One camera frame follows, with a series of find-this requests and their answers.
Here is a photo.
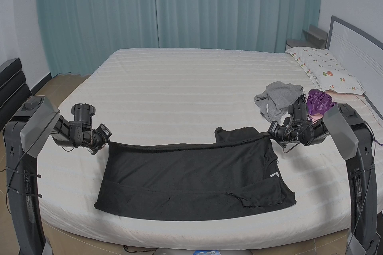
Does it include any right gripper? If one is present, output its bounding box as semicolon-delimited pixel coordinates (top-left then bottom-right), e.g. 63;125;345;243
269;128;289;147

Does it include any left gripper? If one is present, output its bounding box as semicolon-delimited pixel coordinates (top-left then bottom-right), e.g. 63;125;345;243
89;134;111;156

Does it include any black T-shirt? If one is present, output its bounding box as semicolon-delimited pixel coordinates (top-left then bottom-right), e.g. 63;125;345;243
94;126;297;222

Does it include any bed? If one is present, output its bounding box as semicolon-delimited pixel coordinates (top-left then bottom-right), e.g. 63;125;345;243
37;15;383;250

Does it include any grey garment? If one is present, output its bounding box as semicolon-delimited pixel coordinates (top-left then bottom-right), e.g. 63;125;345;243
254;81;305;123

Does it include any purple satin garment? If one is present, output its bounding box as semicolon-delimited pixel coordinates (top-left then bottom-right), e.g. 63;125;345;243
307;88;383;147

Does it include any white printed pillow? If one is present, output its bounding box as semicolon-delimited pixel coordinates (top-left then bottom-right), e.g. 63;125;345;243
286;46;366;95

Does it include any black chest of drawers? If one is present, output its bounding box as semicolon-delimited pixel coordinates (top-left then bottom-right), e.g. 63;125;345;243
0;57;30;129

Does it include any grey bedside table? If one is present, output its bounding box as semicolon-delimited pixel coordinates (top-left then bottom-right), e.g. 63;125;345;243
286;24;328;52

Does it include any blue-green curtain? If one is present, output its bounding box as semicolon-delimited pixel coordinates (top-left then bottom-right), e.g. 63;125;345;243
35;0;323;76

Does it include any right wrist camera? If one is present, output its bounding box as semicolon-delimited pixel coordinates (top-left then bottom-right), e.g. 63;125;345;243
268;122;281;138

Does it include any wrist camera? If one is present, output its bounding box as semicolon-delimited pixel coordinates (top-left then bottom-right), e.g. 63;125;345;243
268;122;281;138
97;123;112;138

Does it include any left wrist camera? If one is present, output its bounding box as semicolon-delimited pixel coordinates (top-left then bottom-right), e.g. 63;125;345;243
97;123;112;138

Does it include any black cable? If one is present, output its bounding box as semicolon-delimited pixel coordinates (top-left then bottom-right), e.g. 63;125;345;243
354;121;377;238
4;110;60;197

